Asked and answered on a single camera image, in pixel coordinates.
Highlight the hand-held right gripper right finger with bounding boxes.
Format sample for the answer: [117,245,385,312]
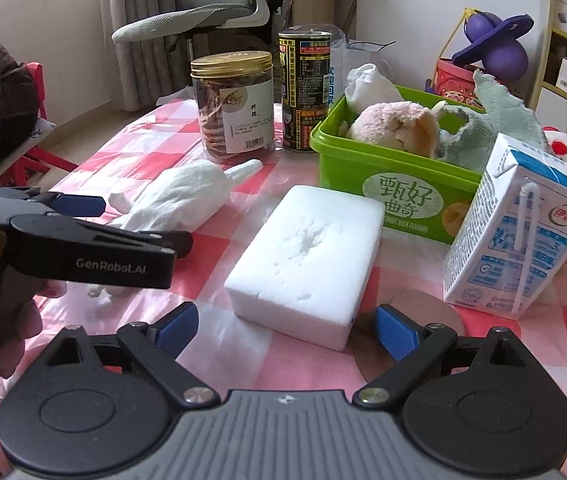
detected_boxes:
[353,304,537,408]

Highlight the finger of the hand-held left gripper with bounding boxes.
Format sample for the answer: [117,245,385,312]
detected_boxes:
[0,186,120,221]

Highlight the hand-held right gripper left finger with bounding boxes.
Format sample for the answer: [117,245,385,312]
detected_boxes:
[43,302,219,408]

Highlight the white foam block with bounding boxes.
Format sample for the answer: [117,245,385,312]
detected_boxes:
[223,185,386,351]

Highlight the green plastic bin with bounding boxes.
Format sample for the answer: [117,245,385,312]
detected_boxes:
[310,85,567,246]

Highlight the pink plush rabbit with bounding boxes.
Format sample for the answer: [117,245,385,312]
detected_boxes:
[338,101,448,159]

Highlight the grey fuzzy towel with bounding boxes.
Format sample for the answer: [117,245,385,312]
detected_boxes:
[436,70,555,174]

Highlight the person's left hand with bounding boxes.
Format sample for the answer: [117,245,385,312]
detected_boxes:
[0,280,67,382]

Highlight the brown round coaster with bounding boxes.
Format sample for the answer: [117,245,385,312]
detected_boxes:
[353,287,467,377]

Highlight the red stool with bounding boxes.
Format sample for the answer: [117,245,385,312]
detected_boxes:
[0,62,77,186]

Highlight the white blue milk carton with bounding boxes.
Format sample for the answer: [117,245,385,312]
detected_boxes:
[442,132,567,321]

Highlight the dark plaid cloth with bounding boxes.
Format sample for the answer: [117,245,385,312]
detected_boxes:
[0,42,39,126]

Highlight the clear cookie jar gold lid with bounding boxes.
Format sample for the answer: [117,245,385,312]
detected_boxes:
[190,51,277,165]

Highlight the pink white checkered tablecloth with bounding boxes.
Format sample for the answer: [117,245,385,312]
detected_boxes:
[0,97,567,463]

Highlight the grey curtain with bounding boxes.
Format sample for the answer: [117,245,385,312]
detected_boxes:
[96,0,194,96]

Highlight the grey white office chair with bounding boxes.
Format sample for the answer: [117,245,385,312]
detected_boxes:
[112,0,272,106]

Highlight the black drink can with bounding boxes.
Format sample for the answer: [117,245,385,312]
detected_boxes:
[277,29,333,155]

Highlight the red printed bucket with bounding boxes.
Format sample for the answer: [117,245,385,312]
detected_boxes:
[426,57,499,106]

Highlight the purple hopper ball toy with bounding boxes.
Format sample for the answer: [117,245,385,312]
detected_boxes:
[451,7,535,86]

